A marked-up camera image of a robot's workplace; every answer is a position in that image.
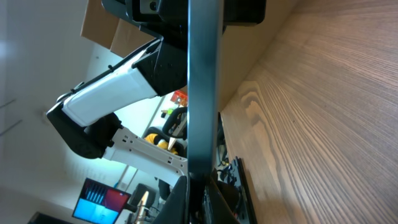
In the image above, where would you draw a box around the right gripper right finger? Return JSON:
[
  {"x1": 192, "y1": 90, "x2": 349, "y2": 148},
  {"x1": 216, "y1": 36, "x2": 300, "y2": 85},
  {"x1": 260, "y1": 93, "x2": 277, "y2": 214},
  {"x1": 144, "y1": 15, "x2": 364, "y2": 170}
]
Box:
[{"x1": 203, "y1": 178, "x2": 239, "y2": 224}]

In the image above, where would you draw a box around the computer monitor background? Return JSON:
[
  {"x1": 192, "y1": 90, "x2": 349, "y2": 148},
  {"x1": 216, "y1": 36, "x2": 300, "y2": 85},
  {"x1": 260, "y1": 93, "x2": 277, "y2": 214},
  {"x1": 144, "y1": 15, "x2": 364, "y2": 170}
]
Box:
[{"x1": 72, "y1": 178, "x2": 131, "y2": 224}]

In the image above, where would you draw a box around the cardboard box background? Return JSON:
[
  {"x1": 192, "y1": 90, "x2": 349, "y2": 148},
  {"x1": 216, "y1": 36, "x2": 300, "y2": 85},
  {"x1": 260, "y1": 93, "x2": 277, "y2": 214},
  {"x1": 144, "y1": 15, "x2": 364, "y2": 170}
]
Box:
[{"x1": 80, "y1": 0, "x2": 154, "y2": 57}]

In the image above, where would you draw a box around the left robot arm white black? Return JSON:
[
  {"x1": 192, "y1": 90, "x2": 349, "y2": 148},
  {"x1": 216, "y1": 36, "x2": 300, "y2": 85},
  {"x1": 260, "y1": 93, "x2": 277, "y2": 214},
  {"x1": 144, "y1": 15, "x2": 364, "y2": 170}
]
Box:
[{"x1": 47, "y1": 1, "x2": 266, "y2": 185}]

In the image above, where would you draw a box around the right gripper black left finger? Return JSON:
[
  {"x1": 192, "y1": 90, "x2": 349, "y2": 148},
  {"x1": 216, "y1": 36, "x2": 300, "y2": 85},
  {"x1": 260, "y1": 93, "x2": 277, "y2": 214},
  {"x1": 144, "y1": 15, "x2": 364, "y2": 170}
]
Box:
[{"x1": 152, "y1": 176, "x2": 187, "y2": 224}]

